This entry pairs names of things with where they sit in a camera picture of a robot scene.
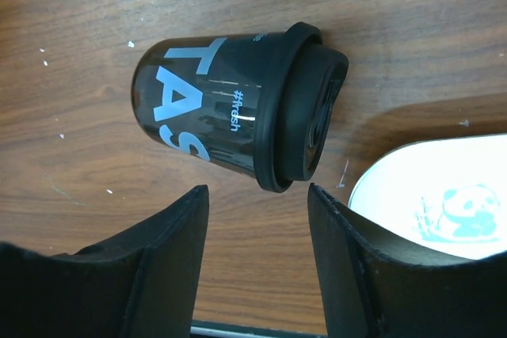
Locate white panda dish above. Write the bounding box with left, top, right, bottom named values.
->
left=348, top=134, right=506, bottom=260

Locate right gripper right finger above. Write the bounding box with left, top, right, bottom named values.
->
left=307, top=184, right=506, bottom=337

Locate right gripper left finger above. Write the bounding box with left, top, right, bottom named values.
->
left=1, top=185, right=209, bottom=337

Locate dark coffee cup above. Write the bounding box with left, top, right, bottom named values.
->
left=130, top=31, right=292, bottom=180

